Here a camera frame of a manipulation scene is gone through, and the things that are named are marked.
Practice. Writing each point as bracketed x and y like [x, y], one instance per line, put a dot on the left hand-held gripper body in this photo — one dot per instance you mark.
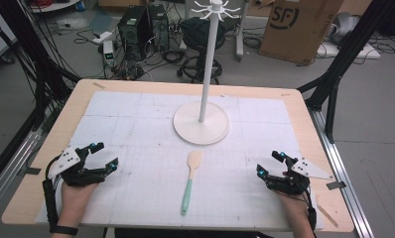
[71, 175]

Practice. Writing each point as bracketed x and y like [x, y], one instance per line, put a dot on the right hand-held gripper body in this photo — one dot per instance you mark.
[289, 183]

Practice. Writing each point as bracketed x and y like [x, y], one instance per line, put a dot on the white hook rack stand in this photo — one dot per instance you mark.
[202, 124]

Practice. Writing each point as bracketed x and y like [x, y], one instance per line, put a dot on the person's right hand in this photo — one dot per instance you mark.
[294, 205]

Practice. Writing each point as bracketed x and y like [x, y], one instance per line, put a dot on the person's left hand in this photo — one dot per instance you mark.
[74, 198]

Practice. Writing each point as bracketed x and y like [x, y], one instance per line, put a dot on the black tape piece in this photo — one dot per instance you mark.
[32, 171]
[336, 185]

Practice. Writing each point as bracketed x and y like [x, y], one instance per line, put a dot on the thin wooden stick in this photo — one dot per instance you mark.
[328, 214]

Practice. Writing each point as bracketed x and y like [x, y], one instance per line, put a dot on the white grid mat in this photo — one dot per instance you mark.
[159, 185]

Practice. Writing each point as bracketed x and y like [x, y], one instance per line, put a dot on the black wristband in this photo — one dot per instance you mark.
[64, 230]

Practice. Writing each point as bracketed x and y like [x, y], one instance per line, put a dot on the person's dark clothing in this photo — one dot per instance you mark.
[192, 234]

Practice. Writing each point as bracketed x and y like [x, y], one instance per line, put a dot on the small white box green display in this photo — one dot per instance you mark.
[108, 53]

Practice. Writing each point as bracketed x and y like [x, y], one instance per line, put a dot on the white power strip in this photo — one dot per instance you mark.
[102, 37]

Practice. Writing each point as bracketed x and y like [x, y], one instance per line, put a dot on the black computer tower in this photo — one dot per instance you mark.
[134, 33]
[159, 28]

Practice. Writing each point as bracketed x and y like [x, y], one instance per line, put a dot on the white stand leg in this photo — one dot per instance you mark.
[240, 36]

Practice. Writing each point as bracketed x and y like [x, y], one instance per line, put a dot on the flat white board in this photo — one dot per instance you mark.
[351, 51]

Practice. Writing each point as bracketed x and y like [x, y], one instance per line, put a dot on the large cardboard box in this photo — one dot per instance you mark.
[298, 29]

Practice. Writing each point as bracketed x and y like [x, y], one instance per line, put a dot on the black swivel stool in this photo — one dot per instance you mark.
[198, 36]

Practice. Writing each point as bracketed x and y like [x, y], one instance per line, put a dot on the aluminium rail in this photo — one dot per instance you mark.
[341, 172]
[10, 168]

